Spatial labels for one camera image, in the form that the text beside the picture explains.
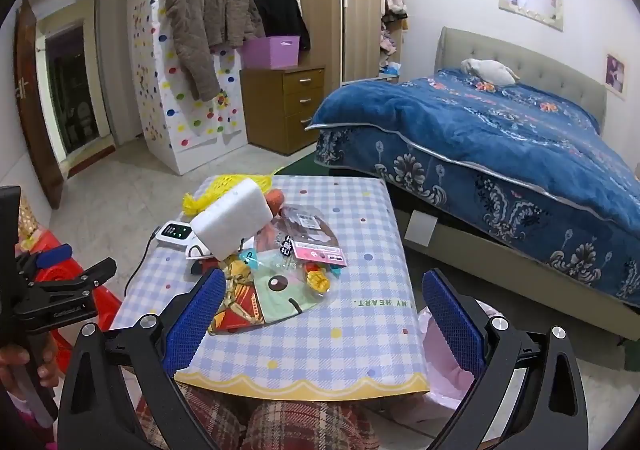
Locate wooden wardrobe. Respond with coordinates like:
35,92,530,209
276,0,404,84

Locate pink trash bag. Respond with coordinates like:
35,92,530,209
416,303,508,403

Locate brown wooden door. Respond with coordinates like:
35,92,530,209
12,0,65,211

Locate red gold snack packet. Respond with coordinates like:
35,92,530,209
207,257,261,336

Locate white cloth bundle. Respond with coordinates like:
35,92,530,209
460,58,521,86

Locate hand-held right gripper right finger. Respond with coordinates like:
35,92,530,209
421,269,591,450

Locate black cable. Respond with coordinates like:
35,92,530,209
124,227,161,292

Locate brown quilted jacket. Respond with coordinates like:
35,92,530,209
164,0,266,104

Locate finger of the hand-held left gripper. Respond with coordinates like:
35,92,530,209
15,244,74,281
12,257,118,333

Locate wooden drawer cabinet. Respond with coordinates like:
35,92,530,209
239,65,327,156

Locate bed with blue blanket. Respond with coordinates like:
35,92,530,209
305,68,640,308

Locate white foam block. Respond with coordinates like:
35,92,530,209
190,179,273,262

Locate gold patterned cloth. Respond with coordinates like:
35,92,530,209
17,195,51,251

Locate pale green printed packet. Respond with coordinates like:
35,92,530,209
250,250,333,326

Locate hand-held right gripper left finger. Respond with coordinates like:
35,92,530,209
57,269,228,450

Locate red plastic stool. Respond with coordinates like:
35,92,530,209
15,225,123,366

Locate white paper sheet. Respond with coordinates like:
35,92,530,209
404,209,436,246

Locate small wall poster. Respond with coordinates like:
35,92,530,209
604,53,628,101

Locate grey upholstered bed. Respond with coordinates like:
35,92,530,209
385,26,640,346

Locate purple plastic basket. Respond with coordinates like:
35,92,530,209
241,34,302,70

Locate black jacket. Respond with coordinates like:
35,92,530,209
252,0,312,52

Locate white dotted cabinet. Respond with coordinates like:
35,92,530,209
127,0,251,176

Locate pile of folded clothes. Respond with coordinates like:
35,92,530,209
378,15,403,76

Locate yellow foam net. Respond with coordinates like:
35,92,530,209
181,174,275,217

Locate person's left hand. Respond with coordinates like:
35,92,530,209
0,334,60,388

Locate person's plaid pants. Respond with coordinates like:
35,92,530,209
135,380,396,450

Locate person's left forearm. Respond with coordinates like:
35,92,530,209
0,382,51,450

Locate white power bank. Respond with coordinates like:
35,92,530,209
154,220,193,248

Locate clear plastic bag pink label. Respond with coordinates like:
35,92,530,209
255,205,348,276

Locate green floor mat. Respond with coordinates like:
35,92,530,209
272,153,386,179

